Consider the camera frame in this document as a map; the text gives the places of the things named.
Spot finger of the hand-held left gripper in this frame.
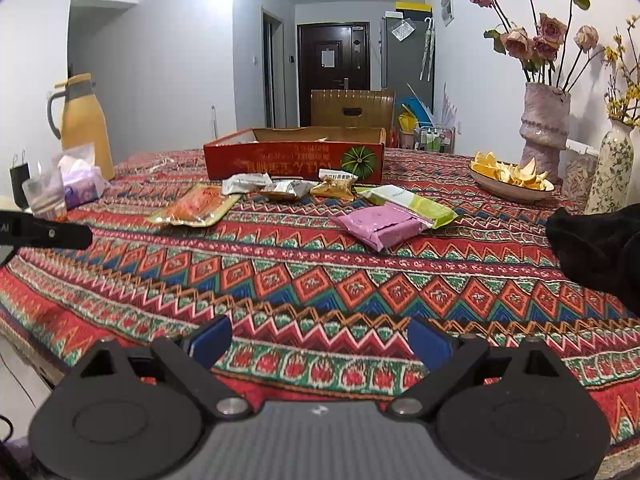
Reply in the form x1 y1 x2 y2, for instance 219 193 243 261
12 211 94 252

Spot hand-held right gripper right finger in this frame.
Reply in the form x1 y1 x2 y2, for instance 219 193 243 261
387 316 566 420

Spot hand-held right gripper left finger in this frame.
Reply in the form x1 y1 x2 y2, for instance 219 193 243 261
75 315 253 421

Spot pink snack packet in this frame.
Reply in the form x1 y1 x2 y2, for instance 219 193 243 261
331 202 433 252

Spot orange stick snack packet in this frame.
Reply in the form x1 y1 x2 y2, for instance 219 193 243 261
147 183 243 228

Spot green snack packet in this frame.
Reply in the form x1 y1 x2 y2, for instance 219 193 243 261
356 185 458 229

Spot white black-print snack packet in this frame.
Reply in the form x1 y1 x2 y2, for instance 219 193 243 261
221 172 273 196

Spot silver snack packet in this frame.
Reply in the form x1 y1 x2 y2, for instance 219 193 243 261
260 179 313 201

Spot white brown snack packet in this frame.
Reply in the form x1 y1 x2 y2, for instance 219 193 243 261
310 169 360 201

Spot red cardboard box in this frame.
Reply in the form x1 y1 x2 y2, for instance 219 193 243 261
203 126 387 184

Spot clear plastic container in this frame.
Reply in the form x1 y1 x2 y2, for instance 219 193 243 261
22 162 68 221

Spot black clip holder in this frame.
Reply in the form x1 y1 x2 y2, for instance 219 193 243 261
9 150 32 208

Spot purple tissue pack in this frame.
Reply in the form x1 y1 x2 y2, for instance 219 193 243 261
56 142 112 209

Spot yellow thermos jug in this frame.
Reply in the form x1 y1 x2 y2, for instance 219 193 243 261
47 73 117 181

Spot pile of orange peels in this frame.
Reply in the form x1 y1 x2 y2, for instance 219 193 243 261
471 151 551 191

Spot dark cloth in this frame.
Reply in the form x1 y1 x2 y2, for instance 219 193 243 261
545 205 640 306

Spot clear jar of seeds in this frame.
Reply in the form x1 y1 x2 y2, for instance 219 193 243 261
561 140 598 201

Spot pink textured vase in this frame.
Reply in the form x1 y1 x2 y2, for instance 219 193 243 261
519 81 572 181

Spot floral ceramic vase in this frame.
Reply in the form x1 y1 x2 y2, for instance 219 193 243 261
584 119 635 216

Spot wooden chair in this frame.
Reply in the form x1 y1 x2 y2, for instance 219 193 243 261
310 88 396 148

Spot white ceramic vase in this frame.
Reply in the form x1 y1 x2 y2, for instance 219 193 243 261
628 125 640 208

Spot grey refrigerator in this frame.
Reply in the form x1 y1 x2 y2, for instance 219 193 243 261
380 10 435 106

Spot dark entrance door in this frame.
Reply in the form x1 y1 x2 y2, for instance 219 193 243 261
297 22 371 128

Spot white folded umbrella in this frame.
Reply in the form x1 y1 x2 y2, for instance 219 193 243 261
419 16 436 82

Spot yellow flower branches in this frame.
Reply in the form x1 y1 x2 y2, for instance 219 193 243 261
602 15 640 128

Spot dried pink roses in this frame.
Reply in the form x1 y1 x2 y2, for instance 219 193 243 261
462 0 601 96

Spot wire rack with bottles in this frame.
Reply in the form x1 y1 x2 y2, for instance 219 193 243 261
412 125 456 153

